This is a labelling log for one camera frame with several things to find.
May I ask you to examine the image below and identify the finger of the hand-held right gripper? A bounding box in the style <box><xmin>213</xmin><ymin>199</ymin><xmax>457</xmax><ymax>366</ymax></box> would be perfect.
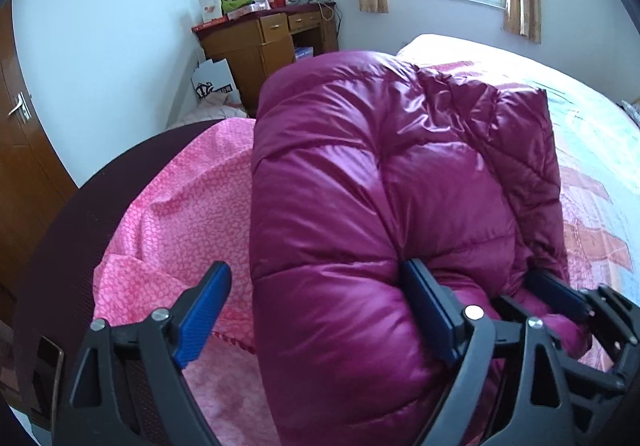
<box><xmin>524</xmin><ymin>270</ymin><xmax>640</xmax><ymax>358</ymax></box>
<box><xmin>552</xmin><ymin>333</ymin><xmax>637</xmax><ymax>398</ymax></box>

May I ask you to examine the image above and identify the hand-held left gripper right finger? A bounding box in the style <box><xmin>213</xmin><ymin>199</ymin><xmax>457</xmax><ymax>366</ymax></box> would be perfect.
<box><xmin>401</xmin><ymin>258</ymin><xmax>606</xmax><ymax>446</ymax></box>

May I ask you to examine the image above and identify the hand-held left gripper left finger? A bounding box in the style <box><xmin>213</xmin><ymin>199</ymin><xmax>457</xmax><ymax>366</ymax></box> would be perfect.
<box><xmin>52</xmin><ymin>261</ymin><xmax>233</xmax><ymax>446</ymax></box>

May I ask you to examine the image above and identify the magenta down jacket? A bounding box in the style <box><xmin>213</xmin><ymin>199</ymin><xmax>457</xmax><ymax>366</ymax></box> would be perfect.
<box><xmin>248</xmin><ymin>50</ymin><xmax>593</xmax><ymax>446</ymax></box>

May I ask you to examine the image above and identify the pink patterned quilt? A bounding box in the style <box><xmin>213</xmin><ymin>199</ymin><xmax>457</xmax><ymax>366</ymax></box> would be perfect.
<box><xmin>92</xmin><ymin>117</ymin><xmax>281</xmax><ymax>446</ymax></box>

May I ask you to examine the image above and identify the dark bed footboard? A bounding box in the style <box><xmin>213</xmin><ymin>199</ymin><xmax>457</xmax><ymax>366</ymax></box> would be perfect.
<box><xmin>12</xmin><ymin>118</ymin><xmax>257</xmax><ymax>437</ymax></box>

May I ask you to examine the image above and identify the smartphone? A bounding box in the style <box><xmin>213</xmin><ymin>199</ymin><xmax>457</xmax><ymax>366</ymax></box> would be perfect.
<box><xmin>34</xmin><ymin>335</ymin><xmax>66</xmax><ymax>428</ymax></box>

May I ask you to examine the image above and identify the pale pink cloth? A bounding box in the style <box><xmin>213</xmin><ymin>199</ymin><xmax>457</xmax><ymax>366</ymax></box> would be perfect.
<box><xmin>166</xmin><ymin>93</ymin><xmax>249</xmax><ymax>130</ymax></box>

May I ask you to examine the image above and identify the wooden door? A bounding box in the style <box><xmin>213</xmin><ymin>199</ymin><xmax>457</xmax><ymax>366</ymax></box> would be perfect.
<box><xmin>0</xmin><ymin>0</ymin><xmax>79</xmax><ymax>327</ymax></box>

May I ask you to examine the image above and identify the white paper bag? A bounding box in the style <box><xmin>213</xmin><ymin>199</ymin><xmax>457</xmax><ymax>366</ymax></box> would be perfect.
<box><xmin>191</xmin><ymin>58</ymin><xmax>239</xmax><ymax>102</ymax></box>

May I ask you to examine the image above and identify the wooden desk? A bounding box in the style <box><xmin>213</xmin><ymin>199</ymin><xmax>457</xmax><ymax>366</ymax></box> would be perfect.
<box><xmin>191</xmin><ymin>0</ymin><xmax>340</xmax><ymax>117</ymax></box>

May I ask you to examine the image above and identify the pink flat box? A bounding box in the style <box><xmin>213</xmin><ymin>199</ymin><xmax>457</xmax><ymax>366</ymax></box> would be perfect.
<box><xmin>226</xmin><ymin>0</ymin><xmax>272</xmax><ymax>22</ymax></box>

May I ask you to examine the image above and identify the white box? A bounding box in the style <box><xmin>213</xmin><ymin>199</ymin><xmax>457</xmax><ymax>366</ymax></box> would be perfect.
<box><xmin>197</xmin><ymin>0</ymin><xmax>224</xmax><ymax>24</ymax></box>

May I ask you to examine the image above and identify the metal door handle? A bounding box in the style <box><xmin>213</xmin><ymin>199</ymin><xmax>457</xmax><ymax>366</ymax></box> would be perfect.
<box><xmin>7</xmin><ymin>92</ymin><xmax>34</xmax><ymax>123</ymax></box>

